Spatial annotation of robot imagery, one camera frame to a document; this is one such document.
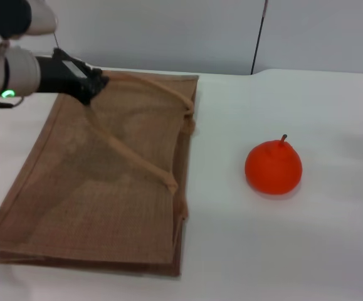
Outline orange fruit with stem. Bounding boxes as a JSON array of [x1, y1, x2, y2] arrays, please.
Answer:
[[245, 134, 303, 196]]

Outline thin left wrist cable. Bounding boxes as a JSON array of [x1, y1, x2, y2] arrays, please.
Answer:
[[0, 95, 24, 109]]

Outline thin black background rod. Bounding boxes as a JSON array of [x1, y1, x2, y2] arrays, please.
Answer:
[[250, 0, 269, 76]]

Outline black and white wrist camera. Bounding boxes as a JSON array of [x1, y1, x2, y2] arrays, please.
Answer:
[[0, 0, 58, 41]]

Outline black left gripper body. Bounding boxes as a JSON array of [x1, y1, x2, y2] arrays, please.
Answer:
[[34, 47, 95, 103]]

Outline brown jute handbag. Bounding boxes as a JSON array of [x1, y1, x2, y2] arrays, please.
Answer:
[[0, 69, 200, 277]]

